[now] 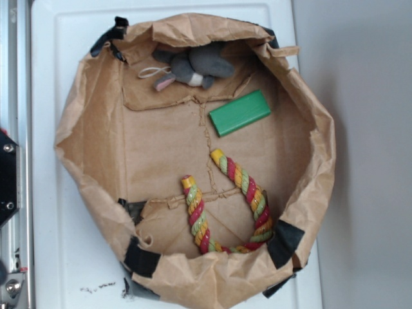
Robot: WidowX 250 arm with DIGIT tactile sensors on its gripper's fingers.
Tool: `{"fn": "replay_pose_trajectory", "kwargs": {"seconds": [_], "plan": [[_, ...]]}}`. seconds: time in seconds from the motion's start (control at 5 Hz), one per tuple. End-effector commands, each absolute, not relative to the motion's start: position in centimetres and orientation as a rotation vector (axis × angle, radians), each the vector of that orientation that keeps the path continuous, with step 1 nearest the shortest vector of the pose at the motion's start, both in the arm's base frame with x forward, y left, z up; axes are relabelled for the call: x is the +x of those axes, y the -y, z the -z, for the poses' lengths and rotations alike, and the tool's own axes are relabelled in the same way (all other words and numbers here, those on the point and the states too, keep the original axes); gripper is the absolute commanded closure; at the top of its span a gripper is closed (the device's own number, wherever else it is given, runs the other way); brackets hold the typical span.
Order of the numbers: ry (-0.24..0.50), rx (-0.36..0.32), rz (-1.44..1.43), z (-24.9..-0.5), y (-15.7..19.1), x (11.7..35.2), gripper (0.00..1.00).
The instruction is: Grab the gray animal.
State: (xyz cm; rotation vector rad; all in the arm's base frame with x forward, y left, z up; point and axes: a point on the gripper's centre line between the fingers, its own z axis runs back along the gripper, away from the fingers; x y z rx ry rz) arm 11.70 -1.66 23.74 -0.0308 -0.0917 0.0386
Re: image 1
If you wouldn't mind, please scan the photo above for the gray plush animal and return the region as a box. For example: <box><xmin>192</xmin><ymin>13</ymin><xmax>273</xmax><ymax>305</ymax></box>
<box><xmin>138</xmin><ymin>42</ymin><xmax>234</xmax><ymax>91</ymax></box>

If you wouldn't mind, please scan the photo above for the brown paper bag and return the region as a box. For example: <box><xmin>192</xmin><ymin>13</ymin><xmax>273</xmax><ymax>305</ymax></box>
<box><xmin>55</xmin><ymin>13</ymin><xmax>336</xmax><ymax>308</ymax></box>

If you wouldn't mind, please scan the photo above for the metal frame rail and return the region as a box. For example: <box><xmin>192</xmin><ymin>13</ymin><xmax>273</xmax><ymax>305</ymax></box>
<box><xmin>1</xmin><ymin>1</ymin><xmax>35</xmax><ymax>308</ymax></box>

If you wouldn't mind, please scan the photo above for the green rectangular block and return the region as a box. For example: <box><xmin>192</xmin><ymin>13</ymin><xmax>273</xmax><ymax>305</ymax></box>
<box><xmin>209</xmin><ymin>90</ymin><xmax>271</xmax><ymax>137</ymax></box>

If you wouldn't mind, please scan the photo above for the white plastic tray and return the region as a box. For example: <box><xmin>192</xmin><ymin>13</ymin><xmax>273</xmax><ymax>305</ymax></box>
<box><xmin>30</xmin><ymin>3</ymin><xmax>324</xmax><ymax>309</ymax></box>

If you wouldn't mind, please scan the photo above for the multicolour twisted rope toy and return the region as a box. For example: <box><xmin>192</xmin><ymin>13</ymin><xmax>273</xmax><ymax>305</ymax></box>
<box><xmin>181</xmin><ymin>149</ymin><xmax>274</xmax><ymax>254</ymax></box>

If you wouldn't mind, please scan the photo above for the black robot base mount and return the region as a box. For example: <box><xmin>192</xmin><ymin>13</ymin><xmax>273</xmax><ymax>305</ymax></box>
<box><xmin>0</xmin><ymin>129</ymin><xmax>19</xmax><ymax>227</ymax></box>

